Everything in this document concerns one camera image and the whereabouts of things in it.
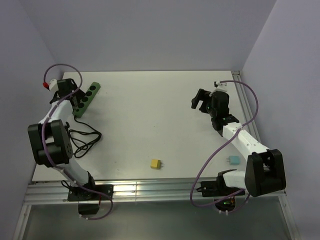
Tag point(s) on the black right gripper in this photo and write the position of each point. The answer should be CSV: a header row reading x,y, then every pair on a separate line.
x,y
203,95

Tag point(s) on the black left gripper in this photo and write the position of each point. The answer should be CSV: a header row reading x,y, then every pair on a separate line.
x,y
79,95

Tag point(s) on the green power strip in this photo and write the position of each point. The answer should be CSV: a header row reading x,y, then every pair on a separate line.
x,y
85,100

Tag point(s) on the yellow plug adapter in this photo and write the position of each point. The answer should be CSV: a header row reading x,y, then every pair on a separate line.
x,y
156,164

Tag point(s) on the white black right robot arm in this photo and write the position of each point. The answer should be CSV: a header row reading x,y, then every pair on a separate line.
x,y
264,172

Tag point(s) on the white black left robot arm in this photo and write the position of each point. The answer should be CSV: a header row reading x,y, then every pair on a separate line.
x,y
51,145

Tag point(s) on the light blue plug adapter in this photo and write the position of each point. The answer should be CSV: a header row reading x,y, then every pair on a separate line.
x,y
234,160

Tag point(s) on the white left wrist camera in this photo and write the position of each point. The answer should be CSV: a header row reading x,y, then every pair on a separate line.
x,y
52,85

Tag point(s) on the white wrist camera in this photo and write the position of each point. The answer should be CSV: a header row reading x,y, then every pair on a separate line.
x,y
220,86
52,85

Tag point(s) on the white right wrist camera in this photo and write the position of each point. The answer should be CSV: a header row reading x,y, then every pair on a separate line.
x,y
220,86

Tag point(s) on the aluminium side rail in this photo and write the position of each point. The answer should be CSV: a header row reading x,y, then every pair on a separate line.
x,y
248,112

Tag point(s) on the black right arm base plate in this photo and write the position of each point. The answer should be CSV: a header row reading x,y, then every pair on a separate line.
x,y
213,188

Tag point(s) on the aluminium front rail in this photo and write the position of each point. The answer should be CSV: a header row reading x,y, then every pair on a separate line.
x,y
51,193

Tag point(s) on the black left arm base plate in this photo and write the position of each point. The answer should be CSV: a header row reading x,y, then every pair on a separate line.
x,y
77,194

